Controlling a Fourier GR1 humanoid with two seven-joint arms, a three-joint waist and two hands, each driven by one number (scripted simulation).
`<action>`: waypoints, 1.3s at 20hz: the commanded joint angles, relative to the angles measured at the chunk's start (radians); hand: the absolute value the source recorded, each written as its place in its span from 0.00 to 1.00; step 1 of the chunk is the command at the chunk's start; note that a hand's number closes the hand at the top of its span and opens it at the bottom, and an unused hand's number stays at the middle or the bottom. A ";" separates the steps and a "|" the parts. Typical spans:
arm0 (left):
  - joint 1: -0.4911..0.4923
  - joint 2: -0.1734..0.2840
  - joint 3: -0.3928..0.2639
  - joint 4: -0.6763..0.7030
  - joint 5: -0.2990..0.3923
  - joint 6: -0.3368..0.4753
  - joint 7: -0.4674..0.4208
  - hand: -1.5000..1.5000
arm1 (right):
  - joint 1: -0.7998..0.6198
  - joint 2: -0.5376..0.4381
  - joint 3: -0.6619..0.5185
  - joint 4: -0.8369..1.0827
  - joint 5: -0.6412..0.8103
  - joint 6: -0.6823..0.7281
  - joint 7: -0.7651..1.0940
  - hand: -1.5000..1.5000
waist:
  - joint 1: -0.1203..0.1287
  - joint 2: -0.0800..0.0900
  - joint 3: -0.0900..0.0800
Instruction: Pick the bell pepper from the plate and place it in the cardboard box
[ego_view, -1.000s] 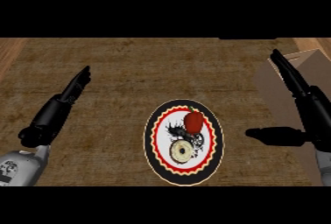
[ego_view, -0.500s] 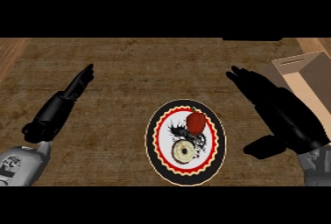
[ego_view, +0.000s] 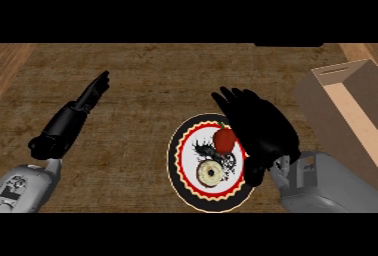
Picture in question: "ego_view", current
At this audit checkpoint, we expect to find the red bell pepper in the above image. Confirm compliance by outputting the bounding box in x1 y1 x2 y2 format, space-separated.
213 121 238 155

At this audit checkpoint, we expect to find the pale bagel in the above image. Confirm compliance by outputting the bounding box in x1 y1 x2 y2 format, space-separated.
195 160 229 188

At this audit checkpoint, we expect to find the brown cardboard box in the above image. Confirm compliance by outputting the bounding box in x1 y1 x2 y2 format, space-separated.
293 58 378 193

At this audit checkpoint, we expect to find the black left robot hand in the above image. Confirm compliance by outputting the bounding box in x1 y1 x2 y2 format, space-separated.
27 70 111 161

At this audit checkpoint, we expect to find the black-rimmed patterned plate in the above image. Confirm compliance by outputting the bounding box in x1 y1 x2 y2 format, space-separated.
167 113 257 213

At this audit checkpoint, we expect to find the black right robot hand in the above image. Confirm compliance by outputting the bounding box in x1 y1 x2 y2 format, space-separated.
210 86 303 188

